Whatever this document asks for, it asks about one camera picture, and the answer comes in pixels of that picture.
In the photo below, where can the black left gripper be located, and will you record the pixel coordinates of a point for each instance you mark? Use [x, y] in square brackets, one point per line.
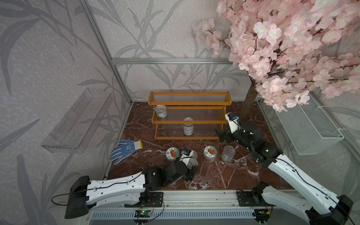
[190, 173]

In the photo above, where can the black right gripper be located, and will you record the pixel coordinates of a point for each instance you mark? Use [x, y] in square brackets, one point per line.
[221, 136]

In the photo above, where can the small clear cup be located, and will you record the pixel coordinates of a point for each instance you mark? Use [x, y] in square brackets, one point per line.
[192, 163]

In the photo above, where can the tomato lid jar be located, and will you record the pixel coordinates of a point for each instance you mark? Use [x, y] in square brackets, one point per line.
[172, 154]
[210, 153]

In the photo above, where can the black label can bottom shelf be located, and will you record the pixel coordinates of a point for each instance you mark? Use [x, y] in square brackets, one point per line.
[188, 128]

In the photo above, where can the silver pull-tab can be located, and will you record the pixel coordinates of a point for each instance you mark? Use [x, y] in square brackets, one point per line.
[161, 111]

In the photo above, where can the small red label plastic cup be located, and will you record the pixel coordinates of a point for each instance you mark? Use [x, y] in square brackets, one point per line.
[193, 155]

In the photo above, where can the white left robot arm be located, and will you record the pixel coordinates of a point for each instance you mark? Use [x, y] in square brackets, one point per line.
[143, 189]

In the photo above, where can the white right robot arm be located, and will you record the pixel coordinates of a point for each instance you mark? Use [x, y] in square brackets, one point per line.
[319, 206]

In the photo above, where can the orange wooden three-tier shelf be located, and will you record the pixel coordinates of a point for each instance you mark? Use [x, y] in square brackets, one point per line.
[208, 110]

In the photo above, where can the brown tree trunk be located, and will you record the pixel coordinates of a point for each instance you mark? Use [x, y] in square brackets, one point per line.
[249, 100]

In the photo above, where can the left green circuit board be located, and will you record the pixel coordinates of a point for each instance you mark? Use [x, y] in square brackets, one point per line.
[143, 213]

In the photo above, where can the blue dotted work glove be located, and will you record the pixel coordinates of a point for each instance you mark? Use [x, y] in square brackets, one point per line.
[125, 149]

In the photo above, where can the right circuit board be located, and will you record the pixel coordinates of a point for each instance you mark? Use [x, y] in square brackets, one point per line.
[262, 216]

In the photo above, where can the pink cherry blossom crown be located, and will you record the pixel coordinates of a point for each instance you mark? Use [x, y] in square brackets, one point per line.
[279, 44]

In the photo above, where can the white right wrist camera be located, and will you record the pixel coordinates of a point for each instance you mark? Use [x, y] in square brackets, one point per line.
[233, 121]

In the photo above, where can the aluminium front rail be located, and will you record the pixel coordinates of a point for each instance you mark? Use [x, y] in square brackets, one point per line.
[185, 204]

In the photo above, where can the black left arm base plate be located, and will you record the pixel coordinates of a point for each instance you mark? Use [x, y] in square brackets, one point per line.
[151, 199]

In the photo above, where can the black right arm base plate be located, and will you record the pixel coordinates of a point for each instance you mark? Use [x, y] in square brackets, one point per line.
[249, 199]

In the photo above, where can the white wire mesh basket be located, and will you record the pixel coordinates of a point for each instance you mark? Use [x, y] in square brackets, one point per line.
[309, 128]

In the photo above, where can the clear acrylic wall shelf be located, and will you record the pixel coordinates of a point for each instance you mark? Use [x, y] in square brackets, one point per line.
[76, 129]

